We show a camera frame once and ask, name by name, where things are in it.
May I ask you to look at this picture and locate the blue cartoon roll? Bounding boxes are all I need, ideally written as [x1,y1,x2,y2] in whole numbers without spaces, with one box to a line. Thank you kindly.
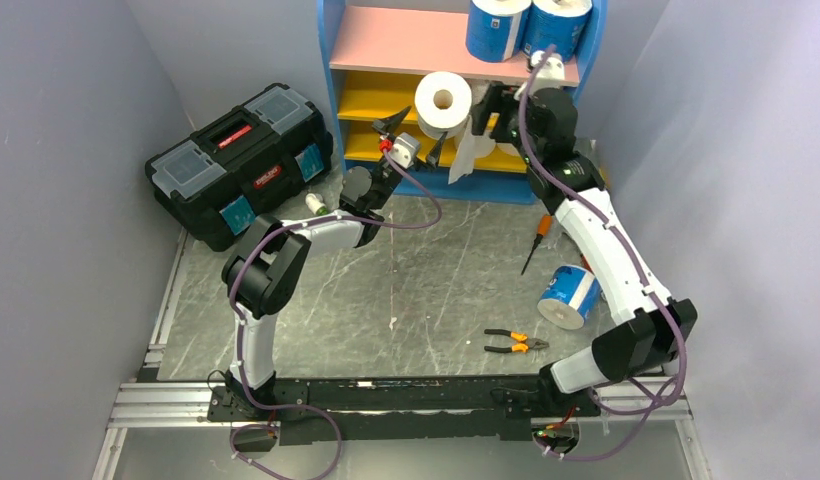
[522,0,593,62]

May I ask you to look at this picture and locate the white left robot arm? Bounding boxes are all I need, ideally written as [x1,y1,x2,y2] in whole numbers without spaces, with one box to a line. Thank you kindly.
[222,109,447,420]

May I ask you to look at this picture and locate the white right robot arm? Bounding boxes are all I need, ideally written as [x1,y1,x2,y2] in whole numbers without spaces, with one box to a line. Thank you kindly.
[471,82,698,415]

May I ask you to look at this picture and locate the blue shelf unit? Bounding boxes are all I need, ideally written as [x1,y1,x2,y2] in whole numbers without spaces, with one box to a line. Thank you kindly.
[316,1,608,205]

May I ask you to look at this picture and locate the green pipe valve fitting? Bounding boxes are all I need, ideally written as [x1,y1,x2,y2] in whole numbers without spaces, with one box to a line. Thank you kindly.
[305,193,330,216]

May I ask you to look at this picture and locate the black toolbox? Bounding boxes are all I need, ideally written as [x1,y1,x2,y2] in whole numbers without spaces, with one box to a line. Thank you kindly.
[144,83,334,252]

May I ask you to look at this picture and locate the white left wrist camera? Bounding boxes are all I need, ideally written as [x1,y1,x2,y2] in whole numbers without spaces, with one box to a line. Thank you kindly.
[379,133,421,169]

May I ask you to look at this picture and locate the orange handled screwdriver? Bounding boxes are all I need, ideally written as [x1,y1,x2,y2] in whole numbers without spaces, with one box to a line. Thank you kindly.
[520,214,553,275]

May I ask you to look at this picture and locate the orange handled pliers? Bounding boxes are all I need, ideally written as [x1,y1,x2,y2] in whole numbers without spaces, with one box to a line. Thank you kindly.
[483,329,550,354]

